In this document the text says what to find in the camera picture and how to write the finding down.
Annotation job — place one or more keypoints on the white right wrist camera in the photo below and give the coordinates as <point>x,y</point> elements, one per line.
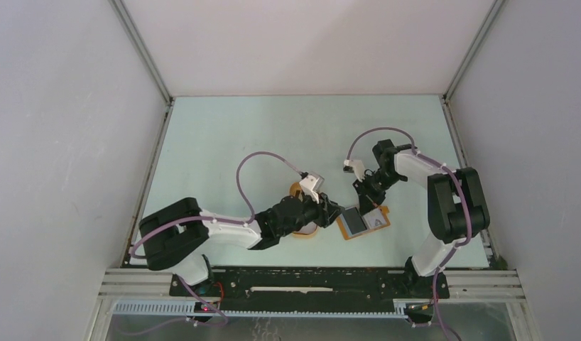
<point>356,167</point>

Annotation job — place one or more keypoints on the orange leather card holder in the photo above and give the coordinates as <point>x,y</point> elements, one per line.
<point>340,223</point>

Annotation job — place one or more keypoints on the black mounting base plate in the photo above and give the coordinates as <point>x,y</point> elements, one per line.
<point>257,289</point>

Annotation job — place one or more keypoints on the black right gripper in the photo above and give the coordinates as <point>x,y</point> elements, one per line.
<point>367,199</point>

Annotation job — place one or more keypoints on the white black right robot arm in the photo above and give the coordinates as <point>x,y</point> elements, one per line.
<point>457,208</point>

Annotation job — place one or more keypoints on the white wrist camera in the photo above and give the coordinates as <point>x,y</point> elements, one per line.
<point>310,184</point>
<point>356,167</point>

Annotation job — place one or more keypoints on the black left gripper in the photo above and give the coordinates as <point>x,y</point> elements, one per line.
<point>324,207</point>

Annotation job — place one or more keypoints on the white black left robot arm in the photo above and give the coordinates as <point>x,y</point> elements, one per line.
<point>171,236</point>

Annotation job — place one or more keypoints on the aluminium frame rail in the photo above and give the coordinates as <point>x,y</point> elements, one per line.
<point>463,285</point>

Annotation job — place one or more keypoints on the grey slotted cable duct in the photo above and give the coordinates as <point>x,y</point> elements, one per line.
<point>192,309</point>

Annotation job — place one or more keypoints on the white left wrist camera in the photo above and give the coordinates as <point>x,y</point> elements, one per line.
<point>310,184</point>

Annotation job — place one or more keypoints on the orange oval plastic tray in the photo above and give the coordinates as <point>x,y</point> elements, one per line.
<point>311,228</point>

